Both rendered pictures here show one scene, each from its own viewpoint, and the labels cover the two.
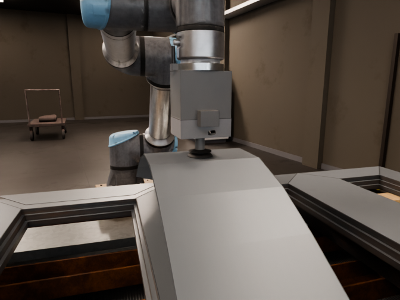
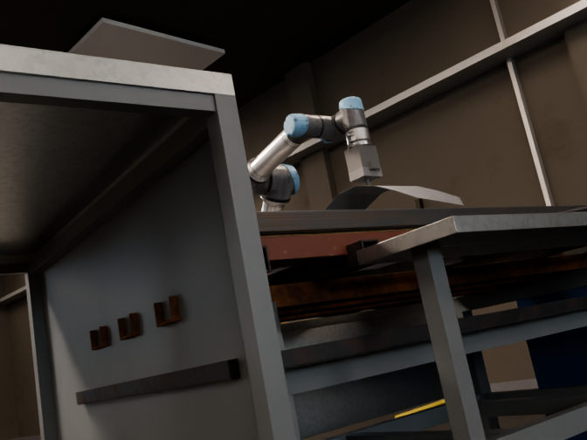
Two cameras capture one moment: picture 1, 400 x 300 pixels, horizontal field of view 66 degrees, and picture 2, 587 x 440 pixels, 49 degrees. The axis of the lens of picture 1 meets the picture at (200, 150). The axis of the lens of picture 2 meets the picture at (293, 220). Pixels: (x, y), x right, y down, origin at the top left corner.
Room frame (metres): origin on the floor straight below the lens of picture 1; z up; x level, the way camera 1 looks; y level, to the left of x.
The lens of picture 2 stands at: (-1.20, 0.95, 0.56)
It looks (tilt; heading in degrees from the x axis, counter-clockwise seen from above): 12 degrees up; 338
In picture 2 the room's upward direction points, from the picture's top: 11 degrees counter-clockwise
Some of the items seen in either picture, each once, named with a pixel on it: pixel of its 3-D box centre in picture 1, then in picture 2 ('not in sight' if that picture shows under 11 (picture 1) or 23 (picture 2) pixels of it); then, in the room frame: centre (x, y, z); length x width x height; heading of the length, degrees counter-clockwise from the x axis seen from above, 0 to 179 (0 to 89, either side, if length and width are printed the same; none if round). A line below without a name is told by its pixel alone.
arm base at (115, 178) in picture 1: (125, 175); not in sight; (1.21, 0.30, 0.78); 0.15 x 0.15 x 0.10
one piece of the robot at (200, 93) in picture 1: (200, 100); (364, 160); (0.50, 0.00, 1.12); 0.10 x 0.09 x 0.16; 19
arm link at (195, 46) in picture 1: (198, 49); (357, 138); (0.51, 0.00, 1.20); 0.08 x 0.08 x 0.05
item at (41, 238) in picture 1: (213, 218); (336, 321); (1.06, -0.05, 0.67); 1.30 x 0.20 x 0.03; 106
